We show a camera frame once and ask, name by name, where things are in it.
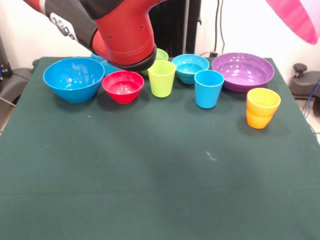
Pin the large pink bowl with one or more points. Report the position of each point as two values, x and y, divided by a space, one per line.
295 17

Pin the dark green tablecloth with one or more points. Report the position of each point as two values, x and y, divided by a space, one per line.
160 175

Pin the green cup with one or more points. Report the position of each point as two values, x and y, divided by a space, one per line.
161 85

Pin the black equipment case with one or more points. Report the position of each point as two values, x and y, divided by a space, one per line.
3 62

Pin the small cyan bowl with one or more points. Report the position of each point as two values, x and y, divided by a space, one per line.
187 68

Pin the dark grey machine base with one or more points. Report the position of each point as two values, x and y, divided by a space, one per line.
15 82
305 85

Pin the small blue bowl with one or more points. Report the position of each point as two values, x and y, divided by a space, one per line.
107 70

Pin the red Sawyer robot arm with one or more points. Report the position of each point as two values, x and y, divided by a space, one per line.
120 32

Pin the large blue bowl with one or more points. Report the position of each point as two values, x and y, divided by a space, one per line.
72 82

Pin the blue cup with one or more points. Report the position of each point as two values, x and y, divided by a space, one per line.
207 97

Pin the orange cup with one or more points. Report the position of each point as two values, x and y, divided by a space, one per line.
258 122
262 107

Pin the small red bowl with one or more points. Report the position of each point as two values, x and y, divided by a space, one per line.
122 95

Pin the small green bowl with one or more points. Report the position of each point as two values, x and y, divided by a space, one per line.
162 55

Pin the black pedestal column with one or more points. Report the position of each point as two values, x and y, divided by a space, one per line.
175 25

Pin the large purple bowl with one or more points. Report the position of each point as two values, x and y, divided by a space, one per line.
240 72

